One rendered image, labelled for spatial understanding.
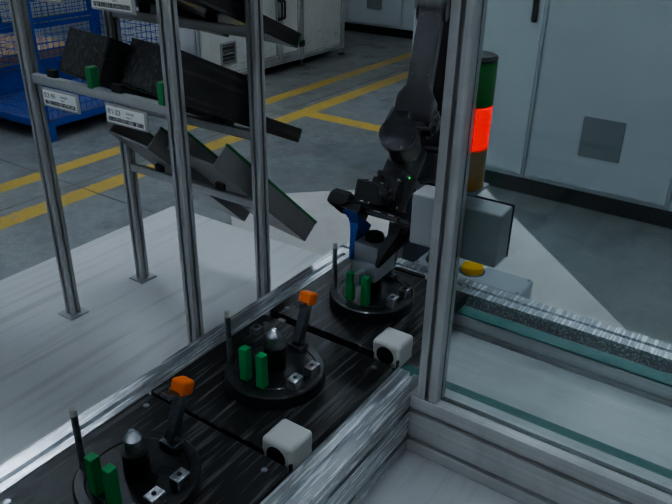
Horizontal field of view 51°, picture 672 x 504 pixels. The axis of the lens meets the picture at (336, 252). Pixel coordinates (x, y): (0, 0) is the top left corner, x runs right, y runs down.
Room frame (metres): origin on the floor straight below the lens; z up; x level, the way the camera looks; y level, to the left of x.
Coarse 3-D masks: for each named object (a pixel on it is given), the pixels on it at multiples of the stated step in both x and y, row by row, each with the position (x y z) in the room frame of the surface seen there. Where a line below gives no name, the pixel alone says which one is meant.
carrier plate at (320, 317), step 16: (400, 272) 1.10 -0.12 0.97; (304, 288) 1.04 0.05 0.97; (320, 288) 1.04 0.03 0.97; (416, 288) 1.04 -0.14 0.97; (288, 304) 0.98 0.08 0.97; (320, 304) 0.99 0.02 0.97; (416, 304) 0.99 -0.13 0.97; (288, 320) 0.95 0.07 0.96; (320, 320) 0.94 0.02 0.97; (336, 320) 0.94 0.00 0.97; (400, 320) 0.94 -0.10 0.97; (416, 320) 0.94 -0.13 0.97; (320, 336) 0.91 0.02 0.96; (336, 336) 0.90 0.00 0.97; (352, 336) 0.89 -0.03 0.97; (368, 336) 0.90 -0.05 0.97; (416, 336) 0.90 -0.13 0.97; (368, 352) 0.86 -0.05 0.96
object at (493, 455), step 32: (416, 352) 0.93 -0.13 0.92; (416, 416) 0.76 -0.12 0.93; (448, 416) 0.74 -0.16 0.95; (480, 416) 0.73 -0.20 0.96; (416, 448) 0.76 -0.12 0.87; (448, 448) 0.73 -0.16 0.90; (480, 448) 0.71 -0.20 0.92; (512, 448) 0.69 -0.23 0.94; (544, 448) 0.67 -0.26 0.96; (480, 480) 0.71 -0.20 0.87; (512, 480) 0.68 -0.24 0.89; (544, 480) 0.66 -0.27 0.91; (576, 480) 0.64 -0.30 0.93; (608, 480) 0.62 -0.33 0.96
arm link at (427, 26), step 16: (416, 0) 1.25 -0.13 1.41; (432, 0) 1.20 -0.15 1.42; (448, 0) 1.20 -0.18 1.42; (416, 16) 1.20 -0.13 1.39; (432, 16) 1.18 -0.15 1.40; (448, 16) 1.22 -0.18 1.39; (416, 32) 1.18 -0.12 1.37; (432, 32) 1.17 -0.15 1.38; (416, 48) 1.16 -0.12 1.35; (432, 48) 1.15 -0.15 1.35; (416, 64) 1.15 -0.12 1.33; (432, 64) 1.14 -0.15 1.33; (416, 80) 1.13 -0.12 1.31; (432, 80) 1.14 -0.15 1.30; (400, 96) 1.12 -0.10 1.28; (416, 96) 1.11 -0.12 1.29; (432, 96) 1.11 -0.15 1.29; (416, 112) 1.09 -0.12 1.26; (432, 112) 1.10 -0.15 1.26
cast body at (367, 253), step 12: (360, 240) 0.99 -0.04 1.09; (372, 240) 0.98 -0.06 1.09; (384, 240) 0.99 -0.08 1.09; (360, 252) 0.98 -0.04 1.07; (372, 252) 0.97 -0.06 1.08; (360, 264) 0.98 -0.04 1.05; (372, 264) 0.97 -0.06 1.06; (384, 264) 0.99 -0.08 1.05; (360, 276) 0.96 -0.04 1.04; (372, 276) 0.96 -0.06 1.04
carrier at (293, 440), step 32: (256, 320) 0.93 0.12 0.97; (224, 352) 0.85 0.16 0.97; (256, 352) 0.82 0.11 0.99; (288, 352) 0.82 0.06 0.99; (320, 352) 0.85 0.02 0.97; (352, 352) 0.85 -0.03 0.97; (160, 384) 0.77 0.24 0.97; (224, 384) 0.77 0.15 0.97; (256, 384) 0.74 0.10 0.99; (288, 384) 0.74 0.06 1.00; (320, 384) 0.76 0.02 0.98; (352, 384) 0.78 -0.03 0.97; (192, 416) 0.71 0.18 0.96; (224, 416) 0.71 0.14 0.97; (256, 416) 0.71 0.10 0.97; (288, 416) 0.71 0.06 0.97; (320, 416) 0.71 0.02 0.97; (256, 448) 0.65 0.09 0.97; (288, 448) 0.63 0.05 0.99
